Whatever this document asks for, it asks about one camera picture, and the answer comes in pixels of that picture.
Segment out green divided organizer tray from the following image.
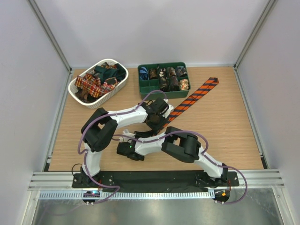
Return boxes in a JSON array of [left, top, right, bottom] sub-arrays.
[[137, 62, 191, 100]]

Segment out left aluminium frame post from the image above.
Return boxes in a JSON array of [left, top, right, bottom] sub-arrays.
[[27, 0, 74, 172]]

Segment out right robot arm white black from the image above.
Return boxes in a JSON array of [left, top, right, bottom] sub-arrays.
[[117, 127, 228, 187]]

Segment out orange navy striped tie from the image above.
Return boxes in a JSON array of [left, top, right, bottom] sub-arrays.
[[161, 77, 219, 129]]

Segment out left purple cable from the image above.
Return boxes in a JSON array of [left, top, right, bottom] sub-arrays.
[[77, 90, 168, 216]]

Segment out dark green tie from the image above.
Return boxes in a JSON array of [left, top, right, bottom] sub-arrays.
[[93, 63, 127, 84]]

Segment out slotted grey cable duct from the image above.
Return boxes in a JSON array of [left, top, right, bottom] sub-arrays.
[[39, 190, 215, 200]]

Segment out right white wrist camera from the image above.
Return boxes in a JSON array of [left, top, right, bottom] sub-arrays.
[[120, 129, 135, 142]]

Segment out beige red rolled tie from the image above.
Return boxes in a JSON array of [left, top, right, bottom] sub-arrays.
[[179, 79, 190, 91]]

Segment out red yellow patterned tie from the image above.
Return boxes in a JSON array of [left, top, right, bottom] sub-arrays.
[[75, 74, 119, 98]]

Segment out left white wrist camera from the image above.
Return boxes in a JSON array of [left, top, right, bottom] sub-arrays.
[[163, 98, 174, 118]]

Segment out brown camouflage rolled tie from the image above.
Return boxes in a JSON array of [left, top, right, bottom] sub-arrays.
[[149, 68, 158, 80]]

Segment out white plastic basket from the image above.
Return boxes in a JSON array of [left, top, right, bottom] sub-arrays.
[[68, 59, 129, 109]]

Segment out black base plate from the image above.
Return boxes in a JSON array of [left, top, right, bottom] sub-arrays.
[[72, 170, 240, 193]]

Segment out right aluminium frame post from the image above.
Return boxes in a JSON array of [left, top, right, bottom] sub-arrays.
[[232, 0, 278, 170]]

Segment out aluminium frame post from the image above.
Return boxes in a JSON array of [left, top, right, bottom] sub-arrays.
[[27, 0, 74, 172], [232, 0, 278, 170]]

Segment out purple cable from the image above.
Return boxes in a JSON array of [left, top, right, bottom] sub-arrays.
[[77, 90, 168, 216], [111, 130, 248, 206]]

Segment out blue grey rolled tie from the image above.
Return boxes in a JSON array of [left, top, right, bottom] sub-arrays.
[[175, 66, 187, 77]]

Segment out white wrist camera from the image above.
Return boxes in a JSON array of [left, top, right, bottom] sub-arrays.
[[163, 98, 174, 118], [120, 129, 135, 142]]

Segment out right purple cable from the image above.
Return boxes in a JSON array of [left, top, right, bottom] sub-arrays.
[[111, 130, 248, 206]]

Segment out dark floral rolled tie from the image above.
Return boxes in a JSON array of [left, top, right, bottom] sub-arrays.
[[157, 67, 170, 92]]

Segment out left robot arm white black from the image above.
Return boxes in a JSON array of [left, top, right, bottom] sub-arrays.
[[77, 97, 174, 188]]

